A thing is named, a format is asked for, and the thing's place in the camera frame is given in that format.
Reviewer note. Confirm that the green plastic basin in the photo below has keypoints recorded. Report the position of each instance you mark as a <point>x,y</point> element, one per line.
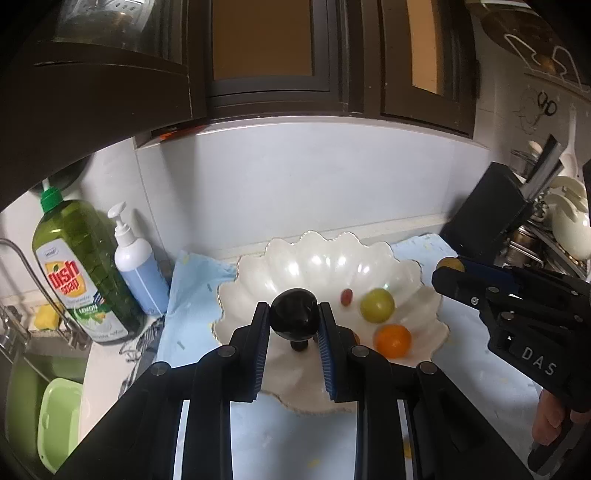
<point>57,432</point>

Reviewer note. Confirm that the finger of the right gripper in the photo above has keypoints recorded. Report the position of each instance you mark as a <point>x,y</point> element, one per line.
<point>488,301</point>
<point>491,275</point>

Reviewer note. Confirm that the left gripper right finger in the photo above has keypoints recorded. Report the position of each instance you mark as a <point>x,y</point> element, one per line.
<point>410,421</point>

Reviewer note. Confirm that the brown longan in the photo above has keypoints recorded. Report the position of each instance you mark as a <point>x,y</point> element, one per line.
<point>451,263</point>

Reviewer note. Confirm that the steel sink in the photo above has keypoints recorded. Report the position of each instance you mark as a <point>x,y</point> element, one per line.
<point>24,378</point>

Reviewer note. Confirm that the yellow sponge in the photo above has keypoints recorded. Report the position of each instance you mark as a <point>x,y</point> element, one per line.
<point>46,318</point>

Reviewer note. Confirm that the dark grape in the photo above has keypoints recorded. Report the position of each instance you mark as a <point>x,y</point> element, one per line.
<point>299,346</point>
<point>294,315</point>

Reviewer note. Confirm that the white ladle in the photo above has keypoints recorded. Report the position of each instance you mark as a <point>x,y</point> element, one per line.
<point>568,157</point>

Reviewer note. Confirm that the green dish soap bottle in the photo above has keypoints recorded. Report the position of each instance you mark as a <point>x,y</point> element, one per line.
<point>75,253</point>

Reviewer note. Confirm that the blue pump soap bottle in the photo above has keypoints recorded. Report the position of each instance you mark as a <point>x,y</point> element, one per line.
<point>136,262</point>

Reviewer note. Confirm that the black knife block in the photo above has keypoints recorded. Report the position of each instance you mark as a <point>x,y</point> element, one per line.
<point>499,204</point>

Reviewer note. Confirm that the cream ceramic pot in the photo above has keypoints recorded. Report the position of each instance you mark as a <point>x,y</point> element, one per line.
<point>570,220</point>

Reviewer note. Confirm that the wall rack with boards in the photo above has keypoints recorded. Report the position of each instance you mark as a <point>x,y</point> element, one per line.
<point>517,28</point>

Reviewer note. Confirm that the green round fruit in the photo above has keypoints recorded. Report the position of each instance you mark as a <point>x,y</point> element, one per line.
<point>377,306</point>

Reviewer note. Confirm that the dark wooden window frame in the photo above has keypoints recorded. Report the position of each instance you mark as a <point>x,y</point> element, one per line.
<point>78,76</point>

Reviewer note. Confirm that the person's right hand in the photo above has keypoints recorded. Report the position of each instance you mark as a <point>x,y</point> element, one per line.
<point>548,420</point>

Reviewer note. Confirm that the black scissors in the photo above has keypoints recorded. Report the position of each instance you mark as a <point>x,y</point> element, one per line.
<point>546,107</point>

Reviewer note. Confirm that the orange tangerine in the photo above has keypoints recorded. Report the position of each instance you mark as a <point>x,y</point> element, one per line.
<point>393,341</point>

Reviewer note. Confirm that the tall chrome faucet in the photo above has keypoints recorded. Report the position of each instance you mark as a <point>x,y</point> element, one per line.
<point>67,328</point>

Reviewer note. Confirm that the white scalloped ceramic bowl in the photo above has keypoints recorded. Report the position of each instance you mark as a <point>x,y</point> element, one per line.
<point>325,267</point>

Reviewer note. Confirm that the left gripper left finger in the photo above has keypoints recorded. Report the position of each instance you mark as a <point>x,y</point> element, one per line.
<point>137,437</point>

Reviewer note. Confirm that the dark grape bottom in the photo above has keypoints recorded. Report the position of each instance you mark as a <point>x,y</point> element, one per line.
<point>299,346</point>

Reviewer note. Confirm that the red jujube date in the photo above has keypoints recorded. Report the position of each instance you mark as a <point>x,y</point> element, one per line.
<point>346,297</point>

